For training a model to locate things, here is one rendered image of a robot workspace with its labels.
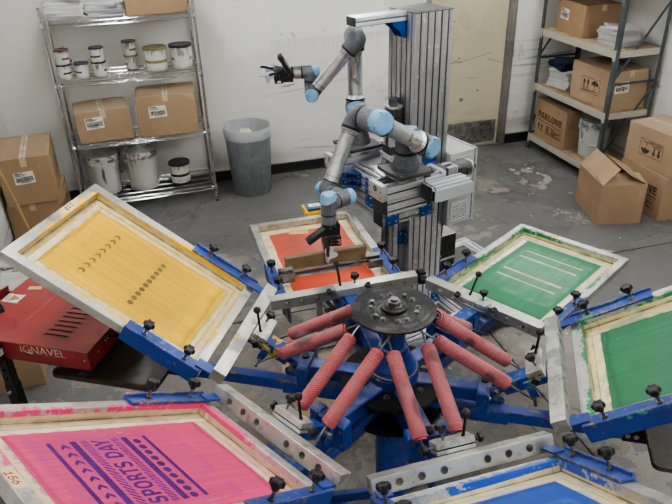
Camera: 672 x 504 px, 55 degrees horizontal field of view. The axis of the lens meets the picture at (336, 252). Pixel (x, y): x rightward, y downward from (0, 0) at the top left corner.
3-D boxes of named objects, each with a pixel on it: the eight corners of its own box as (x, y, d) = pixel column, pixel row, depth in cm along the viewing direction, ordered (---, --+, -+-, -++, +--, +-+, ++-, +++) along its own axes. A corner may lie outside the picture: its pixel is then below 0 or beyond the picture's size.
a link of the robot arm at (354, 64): (346, 122, 392) (344, 28, 365) (344, 115, 405) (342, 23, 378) (366, 121, 393) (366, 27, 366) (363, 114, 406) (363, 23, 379)
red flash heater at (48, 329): (-43, 355, 261) (-52, 330, 256) (30, 293, 300) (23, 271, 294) (92, 375, 248) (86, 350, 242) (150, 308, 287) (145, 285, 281)
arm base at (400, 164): (408, 160, 363) (409, 143, 358) (424, 169, 352) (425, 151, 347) (386, 166, 357) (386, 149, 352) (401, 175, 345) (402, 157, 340)
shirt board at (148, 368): (54, 389, 262) (49, 373, 258) (107, 330, 296) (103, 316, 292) (382, 441, 233) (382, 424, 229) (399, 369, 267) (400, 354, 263)
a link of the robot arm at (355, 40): (372, 41, 359) (315, 108, 375) (370, 37, 369) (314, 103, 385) (356, 27, 355) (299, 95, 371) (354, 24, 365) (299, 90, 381)
